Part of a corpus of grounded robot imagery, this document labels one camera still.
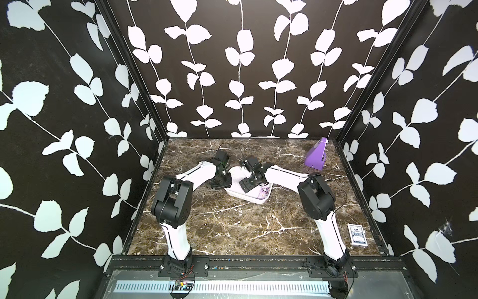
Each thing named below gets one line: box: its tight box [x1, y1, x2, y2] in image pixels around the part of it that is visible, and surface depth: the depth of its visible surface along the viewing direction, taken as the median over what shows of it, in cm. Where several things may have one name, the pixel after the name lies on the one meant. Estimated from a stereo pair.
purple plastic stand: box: [304, 137, 329, 171], surface depth 103 cm
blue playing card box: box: [347, 223, 368, 247], surface depth 83 cm
